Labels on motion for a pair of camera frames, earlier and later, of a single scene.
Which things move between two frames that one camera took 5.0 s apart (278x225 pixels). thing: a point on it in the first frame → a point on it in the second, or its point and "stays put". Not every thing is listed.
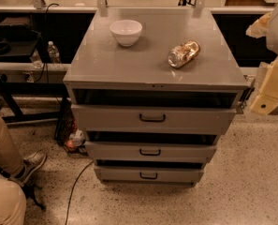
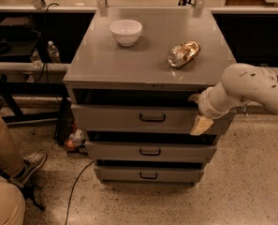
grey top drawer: [150, 119] stays put
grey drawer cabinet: [153, 90] stays put
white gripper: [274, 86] → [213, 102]
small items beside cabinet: [76, 142] stays put
